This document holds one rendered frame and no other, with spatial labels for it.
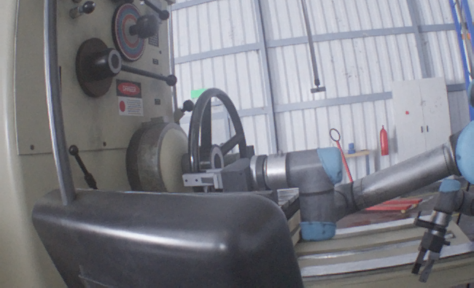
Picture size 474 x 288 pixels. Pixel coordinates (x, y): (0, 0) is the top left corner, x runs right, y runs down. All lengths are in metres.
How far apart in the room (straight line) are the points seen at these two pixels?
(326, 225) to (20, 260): 0.64
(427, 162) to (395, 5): 7.98
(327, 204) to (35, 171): 0.59
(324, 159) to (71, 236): 0.55
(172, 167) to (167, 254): 0.77
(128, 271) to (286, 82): 8.32
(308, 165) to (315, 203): 0.08
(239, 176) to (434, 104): 7.21
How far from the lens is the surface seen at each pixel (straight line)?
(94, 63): 0.97
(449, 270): 1.75
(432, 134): 7.91
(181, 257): 0.31
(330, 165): 0.83
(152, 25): 1.13
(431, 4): 8.96
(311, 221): 0.85
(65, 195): 0.45
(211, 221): 0.30
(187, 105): 1.41
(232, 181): 0.84
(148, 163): 1.07
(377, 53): 8.53
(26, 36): 0.85
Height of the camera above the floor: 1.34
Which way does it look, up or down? 3 degrees up
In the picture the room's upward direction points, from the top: 6 degrees counter-clockwise
